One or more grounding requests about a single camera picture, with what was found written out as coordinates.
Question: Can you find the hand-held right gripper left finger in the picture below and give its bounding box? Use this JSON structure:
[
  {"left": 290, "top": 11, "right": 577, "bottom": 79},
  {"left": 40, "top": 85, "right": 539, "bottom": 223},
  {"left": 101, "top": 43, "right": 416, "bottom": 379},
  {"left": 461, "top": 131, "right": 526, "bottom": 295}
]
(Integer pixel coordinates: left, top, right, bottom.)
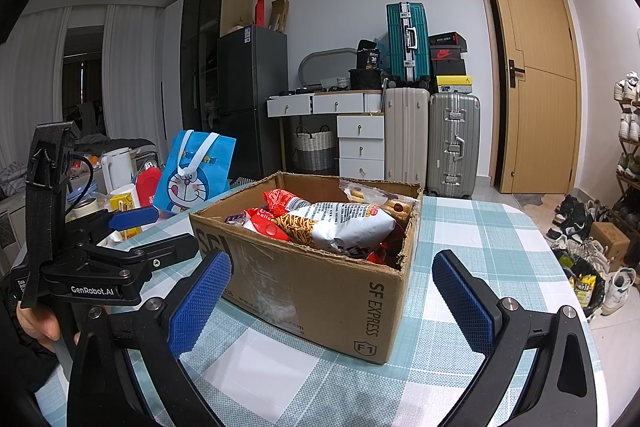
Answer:
[{"left": 65, "top": 251, "right": 233, "bottom": 427}]

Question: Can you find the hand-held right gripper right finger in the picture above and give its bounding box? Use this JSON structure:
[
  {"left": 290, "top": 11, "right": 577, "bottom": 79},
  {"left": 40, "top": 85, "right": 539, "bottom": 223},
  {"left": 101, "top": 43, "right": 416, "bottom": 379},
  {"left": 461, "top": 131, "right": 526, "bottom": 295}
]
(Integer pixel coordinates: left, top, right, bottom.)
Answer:
[{"left": 432, "top": 251, "right": 598, "bottom": 427}]

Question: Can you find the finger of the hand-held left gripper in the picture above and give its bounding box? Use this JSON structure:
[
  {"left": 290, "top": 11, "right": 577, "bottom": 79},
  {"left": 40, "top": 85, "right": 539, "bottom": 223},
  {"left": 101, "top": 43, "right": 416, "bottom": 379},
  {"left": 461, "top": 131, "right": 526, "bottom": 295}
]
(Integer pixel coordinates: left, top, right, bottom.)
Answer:
[
  {"left": 67, "top": 206, "right": 162, "bottom": 239},
  {"left": 92, "top": 233, "right": 201, "bottom": 269}
]

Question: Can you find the red triangular snack packet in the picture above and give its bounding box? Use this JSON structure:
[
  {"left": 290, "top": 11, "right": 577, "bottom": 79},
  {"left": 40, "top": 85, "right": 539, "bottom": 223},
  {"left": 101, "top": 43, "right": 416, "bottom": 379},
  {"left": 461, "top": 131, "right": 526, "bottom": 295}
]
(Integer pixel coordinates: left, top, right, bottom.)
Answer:
[{"left": 367, "top": 227, "right": 408, "bottom": 265}]

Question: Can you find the red white snack packet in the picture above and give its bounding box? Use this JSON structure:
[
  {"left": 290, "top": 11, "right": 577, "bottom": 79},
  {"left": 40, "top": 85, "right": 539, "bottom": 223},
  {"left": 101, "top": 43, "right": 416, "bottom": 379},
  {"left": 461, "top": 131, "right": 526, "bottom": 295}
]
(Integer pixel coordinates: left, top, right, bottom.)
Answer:
[{"left": 244, "top": 207, "right": 291, "bottom": 242}]

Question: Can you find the red black noodle packet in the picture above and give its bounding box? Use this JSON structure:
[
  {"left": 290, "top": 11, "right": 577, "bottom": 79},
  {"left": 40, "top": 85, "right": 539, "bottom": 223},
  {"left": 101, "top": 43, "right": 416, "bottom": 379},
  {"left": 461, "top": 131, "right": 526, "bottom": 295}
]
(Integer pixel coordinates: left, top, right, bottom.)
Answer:
[{"left": 262, "top": 189, "right": 313, "bottom": 220}]

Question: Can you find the beige biscuit packet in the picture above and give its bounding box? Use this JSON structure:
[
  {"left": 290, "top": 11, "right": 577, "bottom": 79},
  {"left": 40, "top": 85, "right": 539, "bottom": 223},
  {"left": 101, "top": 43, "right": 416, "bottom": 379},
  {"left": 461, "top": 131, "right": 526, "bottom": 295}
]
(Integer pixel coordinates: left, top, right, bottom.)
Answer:
[{"left": 340, "top": 179, "right": 418, "bottom": 224}]

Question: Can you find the large white red snack bag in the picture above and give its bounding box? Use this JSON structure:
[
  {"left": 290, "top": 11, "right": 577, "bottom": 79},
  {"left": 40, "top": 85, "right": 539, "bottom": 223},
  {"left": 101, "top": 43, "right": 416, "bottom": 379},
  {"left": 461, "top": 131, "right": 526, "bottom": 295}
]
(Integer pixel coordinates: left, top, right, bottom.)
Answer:
[{"left": 272, "top": 201, "right": 396, "bottom": 258}]

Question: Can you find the person's left forearm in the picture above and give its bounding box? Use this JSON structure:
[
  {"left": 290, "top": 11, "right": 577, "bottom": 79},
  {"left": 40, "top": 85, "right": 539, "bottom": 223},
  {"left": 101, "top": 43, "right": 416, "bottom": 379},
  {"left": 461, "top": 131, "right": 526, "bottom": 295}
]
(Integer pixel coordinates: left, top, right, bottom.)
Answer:
[{"left": 0, "top": 307, "right": 66, "bottom": 408}]

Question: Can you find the person's left hand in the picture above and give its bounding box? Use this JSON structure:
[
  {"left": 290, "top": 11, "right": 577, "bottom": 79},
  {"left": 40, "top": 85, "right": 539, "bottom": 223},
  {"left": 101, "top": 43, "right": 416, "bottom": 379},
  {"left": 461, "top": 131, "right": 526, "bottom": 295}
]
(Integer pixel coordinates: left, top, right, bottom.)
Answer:
[{"left": 15, "top": 302, "right": 85, "bottom": 355}]

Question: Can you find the red container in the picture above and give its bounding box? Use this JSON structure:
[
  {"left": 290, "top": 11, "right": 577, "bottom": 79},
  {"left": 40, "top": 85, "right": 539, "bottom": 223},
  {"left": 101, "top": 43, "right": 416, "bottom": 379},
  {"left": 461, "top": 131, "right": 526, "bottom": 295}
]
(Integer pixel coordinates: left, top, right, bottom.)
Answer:
[{"left": 135, "top": 167, "right": 163, "bottom": 208}]

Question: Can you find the tape roll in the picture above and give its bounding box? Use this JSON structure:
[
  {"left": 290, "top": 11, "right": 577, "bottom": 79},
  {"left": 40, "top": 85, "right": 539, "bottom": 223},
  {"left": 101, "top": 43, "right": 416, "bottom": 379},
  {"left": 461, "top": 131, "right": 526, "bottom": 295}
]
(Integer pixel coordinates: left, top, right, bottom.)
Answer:
[{"left": 65, "top": 197, "right": 101, "bottom": 220}]

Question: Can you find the white kettle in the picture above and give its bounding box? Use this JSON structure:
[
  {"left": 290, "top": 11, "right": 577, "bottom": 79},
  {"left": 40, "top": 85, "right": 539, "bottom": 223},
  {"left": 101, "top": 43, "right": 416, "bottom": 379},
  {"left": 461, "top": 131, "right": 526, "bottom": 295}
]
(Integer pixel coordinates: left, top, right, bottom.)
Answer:
[{"left": 101, "top": 148, "right": 136, "bottom": 192}]

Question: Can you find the blue cartoon tote bag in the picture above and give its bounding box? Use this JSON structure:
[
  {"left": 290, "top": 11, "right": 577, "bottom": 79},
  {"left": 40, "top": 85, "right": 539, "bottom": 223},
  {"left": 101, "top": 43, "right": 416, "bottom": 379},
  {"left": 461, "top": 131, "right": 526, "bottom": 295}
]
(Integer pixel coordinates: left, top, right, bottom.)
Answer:
[{"left": 152, "top": 130, "right": 237, "bottom": 212}]

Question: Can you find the black trash bag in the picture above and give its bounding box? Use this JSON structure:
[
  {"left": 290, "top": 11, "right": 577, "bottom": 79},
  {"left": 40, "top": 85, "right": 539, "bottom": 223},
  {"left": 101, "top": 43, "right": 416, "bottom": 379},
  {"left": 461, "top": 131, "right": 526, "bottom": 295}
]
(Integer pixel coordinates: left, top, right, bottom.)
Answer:
[{"left": 560, "top": 252, "right": 607, "bottom": 314}]

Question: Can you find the yellow packet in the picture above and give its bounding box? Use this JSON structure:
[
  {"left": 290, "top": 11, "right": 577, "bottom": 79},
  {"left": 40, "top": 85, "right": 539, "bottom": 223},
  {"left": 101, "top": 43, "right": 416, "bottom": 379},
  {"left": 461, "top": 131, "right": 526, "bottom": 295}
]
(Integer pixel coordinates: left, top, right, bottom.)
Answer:
[{"left": 575, "top": 276, "right": 597, "bottom": 305}]

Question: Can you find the pile of dark shoes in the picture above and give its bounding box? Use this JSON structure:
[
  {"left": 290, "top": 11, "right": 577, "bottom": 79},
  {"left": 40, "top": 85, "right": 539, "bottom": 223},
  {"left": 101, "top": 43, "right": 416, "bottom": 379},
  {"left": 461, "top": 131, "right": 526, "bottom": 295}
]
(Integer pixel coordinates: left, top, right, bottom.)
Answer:
[{"left": 545, "top": 194, "right": 616, "bottom": 278}]

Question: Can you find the white curtain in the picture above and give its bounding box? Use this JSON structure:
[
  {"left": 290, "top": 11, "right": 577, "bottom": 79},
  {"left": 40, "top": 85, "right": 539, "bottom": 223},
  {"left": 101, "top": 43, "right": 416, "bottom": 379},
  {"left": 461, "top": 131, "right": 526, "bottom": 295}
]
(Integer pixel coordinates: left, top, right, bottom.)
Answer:
[{"left": 102, "top": 4, "right": 168, "bottom": 142}]

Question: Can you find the white sneaker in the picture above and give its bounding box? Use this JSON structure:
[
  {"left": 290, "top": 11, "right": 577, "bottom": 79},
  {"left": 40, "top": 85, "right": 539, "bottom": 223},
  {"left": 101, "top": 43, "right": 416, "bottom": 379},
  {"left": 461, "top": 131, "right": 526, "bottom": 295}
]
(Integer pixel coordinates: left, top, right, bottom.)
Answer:
[{"left": 602, "top": 268, "right": 637, "bottom": 315}]

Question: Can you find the silver suitcase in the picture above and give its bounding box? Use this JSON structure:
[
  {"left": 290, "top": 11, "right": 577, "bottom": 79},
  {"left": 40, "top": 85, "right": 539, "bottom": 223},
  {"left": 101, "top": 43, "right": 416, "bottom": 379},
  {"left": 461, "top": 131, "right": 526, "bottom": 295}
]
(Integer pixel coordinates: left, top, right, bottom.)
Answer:
[{"left": 427, "top": 93, "right": 482, "bottom": 200}]

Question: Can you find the small brown cardboard box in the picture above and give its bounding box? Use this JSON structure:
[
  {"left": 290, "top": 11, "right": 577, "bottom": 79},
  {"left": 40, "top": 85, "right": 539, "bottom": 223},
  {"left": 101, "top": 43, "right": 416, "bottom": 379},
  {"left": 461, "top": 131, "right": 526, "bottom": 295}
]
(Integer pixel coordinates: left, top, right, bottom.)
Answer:
[{"left": 590, "top": 222, "right": 631, "bottom": 260}]

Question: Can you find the grey refrigerator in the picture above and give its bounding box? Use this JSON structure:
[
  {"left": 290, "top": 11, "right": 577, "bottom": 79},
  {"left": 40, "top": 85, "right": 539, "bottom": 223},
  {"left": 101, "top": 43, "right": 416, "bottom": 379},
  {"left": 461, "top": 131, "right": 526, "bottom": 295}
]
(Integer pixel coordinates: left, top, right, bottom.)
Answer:
[{"left": 217, "top": 24, "right": 288, "bottom": 180}]

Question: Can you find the beige suitcase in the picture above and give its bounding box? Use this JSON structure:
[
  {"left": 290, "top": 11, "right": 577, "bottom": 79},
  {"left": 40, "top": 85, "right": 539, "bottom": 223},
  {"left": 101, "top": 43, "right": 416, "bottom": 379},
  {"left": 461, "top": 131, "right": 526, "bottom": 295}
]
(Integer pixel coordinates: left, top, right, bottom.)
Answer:
[{"left": 384, "top": 88, "right": 430, "bottom": 195}]

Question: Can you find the tall dark cabinet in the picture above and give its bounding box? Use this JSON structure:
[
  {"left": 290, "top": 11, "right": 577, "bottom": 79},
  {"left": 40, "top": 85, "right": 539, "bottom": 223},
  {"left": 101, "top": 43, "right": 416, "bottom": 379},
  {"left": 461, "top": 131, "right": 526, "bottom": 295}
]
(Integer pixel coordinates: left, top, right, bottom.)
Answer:
[{"left": 180, "top": 0, "right": 223, "bottom": 138}]

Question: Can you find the woven laundry basket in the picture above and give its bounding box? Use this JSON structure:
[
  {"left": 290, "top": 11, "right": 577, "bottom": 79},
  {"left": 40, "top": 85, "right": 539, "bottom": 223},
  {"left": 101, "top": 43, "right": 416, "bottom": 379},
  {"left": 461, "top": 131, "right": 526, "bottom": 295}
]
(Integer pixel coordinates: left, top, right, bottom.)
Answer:
[{"left": 291, "top": 127, "right": 336, "bottom": 172}]

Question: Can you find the white drawer cabinet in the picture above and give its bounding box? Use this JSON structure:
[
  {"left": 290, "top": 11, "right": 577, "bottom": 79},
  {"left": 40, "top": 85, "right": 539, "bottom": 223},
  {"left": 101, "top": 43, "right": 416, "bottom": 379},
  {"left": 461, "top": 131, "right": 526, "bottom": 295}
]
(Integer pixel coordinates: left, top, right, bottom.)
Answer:
[{"left": 336, "top": 113, "right": 386, "bottom": 180}]

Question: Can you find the metal shoe rack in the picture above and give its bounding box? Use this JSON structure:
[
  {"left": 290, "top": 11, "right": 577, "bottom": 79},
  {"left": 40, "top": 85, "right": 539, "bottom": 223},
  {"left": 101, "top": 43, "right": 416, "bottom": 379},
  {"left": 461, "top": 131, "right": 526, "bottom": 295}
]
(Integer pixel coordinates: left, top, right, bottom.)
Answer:
[{"left": 615, "top": 99, "right": 640, "bottom": 228}]

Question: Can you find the yellow black shoe box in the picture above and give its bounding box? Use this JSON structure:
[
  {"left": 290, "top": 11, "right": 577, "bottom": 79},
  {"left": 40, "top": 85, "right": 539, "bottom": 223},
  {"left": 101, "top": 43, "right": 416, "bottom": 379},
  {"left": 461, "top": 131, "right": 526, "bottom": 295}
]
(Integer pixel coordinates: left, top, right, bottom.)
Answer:
[{"left": 436, "top": 74, "right": 473, "bottom": 95}]

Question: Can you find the wooden door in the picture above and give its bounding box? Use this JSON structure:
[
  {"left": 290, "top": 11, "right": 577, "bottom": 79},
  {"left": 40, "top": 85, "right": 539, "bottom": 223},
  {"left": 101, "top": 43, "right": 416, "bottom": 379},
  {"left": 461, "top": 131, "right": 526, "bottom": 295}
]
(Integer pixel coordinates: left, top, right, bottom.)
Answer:
[{"left": 482, "top": 0, "right": 583, "bottom": 195}]

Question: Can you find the arched mirror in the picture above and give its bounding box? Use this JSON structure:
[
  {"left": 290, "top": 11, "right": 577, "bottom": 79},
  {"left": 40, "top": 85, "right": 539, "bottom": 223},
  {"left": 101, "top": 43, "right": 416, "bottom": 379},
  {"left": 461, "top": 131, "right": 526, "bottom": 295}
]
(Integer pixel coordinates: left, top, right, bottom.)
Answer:
[{"left": 298, "top": 48, "right": 360, "bottom": 90}]

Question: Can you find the wooden cabinet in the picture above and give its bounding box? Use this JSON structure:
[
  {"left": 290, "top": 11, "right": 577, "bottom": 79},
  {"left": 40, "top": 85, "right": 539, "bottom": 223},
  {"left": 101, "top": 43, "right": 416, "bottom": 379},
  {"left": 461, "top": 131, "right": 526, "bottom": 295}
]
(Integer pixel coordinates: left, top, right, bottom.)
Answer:
[{"left": 220, "top": 0, "right": 253, "bottom": 35}]

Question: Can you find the red black shoe box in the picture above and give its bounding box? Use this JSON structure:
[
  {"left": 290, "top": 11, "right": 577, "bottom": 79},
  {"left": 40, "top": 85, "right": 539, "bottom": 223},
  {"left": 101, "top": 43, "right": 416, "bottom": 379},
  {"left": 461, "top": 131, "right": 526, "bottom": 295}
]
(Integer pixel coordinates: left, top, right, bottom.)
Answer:
[{"left": 431, "top": 48, "right": 467, "bottom": 76}]

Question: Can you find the flat cardboard piece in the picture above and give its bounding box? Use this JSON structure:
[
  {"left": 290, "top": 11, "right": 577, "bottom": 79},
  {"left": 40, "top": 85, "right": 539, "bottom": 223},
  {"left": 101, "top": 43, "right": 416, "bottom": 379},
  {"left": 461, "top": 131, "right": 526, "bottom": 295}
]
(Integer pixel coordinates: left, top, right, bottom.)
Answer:
[{"left": 270, "top": 0, "right": 290, "bottom": 32}]

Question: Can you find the group of shelved sneakers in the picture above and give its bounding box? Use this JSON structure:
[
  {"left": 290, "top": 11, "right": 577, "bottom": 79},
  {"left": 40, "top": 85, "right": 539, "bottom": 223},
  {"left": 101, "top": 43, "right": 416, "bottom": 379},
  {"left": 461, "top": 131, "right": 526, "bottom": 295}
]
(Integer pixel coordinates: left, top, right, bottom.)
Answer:
[{"left": 614, "top": 74, "right": 640, "bottom": 142}]

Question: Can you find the teal suitcase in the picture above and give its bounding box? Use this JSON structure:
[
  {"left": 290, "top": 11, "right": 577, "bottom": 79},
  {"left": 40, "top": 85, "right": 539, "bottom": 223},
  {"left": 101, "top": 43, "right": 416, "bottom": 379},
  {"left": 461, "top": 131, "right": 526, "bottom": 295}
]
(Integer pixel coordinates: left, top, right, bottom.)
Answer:
[{"left": 386, "top": 2, "right": 432, "bottom": 88}]

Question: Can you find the black labelled box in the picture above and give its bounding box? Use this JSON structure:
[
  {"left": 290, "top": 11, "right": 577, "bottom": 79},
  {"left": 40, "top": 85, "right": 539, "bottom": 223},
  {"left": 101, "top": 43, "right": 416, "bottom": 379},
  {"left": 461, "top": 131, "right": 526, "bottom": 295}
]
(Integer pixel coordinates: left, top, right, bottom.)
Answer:
[{"left": 356, "top": 39, "right": 383, "bottom": 70}]

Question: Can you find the black cable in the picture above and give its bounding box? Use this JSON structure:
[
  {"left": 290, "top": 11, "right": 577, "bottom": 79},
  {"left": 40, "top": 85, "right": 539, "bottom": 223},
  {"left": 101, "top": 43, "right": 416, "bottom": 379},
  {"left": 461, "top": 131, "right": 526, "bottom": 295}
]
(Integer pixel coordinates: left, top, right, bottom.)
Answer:
[{"left": 70, "top": 154, "right": 98, "bottom": 208}]

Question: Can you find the dark door handle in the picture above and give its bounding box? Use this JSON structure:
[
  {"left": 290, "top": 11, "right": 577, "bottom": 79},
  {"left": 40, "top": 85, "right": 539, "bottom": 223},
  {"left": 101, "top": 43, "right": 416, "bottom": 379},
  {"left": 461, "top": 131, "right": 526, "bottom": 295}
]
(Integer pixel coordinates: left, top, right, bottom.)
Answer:
[{"left": 508, "top": 59, "right": 527, "bottom": 88}]

